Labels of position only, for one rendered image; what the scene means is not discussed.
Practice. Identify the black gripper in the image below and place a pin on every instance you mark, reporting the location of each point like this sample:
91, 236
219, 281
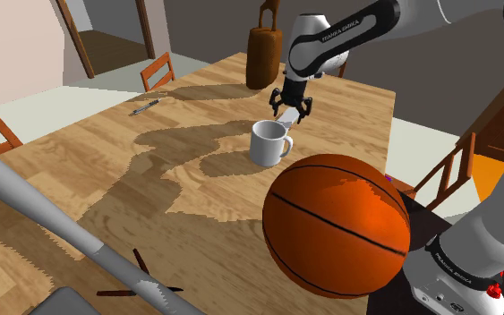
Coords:
295, 91

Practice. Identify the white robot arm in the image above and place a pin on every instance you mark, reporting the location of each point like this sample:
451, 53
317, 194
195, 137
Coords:
474, 237

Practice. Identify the white flat bar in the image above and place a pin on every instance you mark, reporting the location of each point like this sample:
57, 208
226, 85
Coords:
287, 118

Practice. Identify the white mug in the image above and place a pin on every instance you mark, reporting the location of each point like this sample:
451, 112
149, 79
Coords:
267, 146

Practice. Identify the orange basketball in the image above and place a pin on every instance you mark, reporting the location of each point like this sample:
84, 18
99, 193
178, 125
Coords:
334, 227

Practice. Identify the grey pen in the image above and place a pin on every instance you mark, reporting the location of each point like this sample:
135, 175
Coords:
144, 107

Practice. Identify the wooden table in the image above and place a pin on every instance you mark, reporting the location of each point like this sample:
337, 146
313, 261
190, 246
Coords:
103, 174

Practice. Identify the dark red stick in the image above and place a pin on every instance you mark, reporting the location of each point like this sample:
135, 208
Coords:
140, 261
114, 293

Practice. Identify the grey baseball bat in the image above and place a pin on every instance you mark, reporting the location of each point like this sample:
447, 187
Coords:
37, 205

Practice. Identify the grey flat slab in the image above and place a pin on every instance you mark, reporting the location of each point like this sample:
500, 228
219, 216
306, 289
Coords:
59, 303

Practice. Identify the wooden door frame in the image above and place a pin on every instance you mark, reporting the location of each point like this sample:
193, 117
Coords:
77, 43

